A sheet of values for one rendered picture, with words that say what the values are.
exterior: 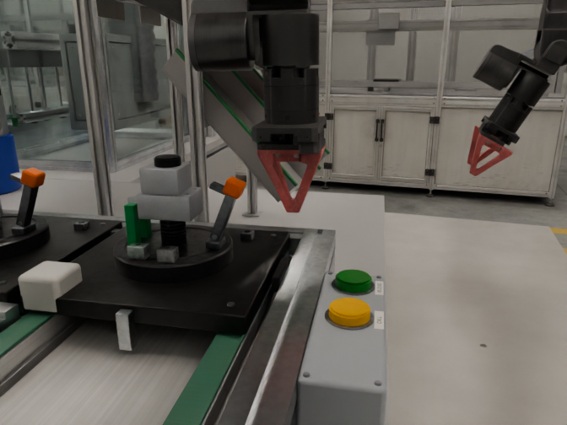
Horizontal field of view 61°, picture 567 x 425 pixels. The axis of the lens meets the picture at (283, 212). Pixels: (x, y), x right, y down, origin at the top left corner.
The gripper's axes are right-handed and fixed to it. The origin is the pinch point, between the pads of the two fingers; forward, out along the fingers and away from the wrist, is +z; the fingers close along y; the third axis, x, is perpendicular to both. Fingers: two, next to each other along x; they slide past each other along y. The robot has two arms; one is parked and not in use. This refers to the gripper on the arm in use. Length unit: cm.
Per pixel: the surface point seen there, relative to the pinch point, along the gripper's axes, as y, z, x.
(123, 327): 12.6, 9.2, -14.8
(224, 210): 0.3, 0.8, -7.9
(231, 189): 0.6, -1.8, -6.8
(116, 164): -89, 15, -71
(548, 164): -385, 72, 159
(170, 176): 1.7, -3.3, -13.3
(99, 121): -20.3, -6.8, -33.9
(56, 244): -2.1, 7.0, -31.4
